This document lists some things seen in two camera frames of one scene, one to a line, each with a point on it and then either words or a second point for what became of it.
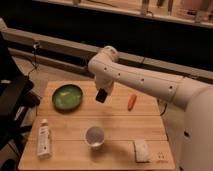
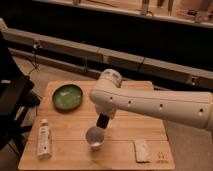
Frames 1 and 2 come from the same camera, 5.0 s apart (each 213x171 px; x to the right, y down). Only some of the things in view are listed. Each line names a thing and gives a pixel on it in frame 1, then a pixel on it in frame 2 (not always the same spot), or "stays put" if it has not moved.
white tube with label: x=44 y=148 stays put
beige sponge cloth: x=142 y=152 stays put
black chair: x=16 y=98 stays put
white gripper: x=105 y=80 to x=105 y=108
